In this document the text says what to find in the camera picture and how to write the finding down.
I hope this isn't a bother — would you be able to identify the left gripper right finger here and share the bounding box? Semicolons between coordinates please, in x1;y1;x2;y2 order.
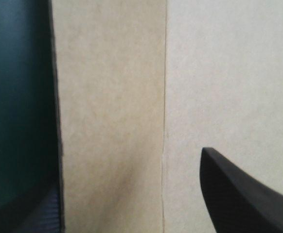
199;147;283;233

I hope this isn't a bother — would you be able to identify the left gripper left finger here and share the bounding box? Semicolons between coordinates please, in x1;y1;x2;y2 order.
0;184;64;233

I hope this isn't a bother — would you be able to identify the brown cardboard box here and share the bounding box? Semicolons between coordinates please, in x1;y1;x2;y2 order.
48;0;283;233

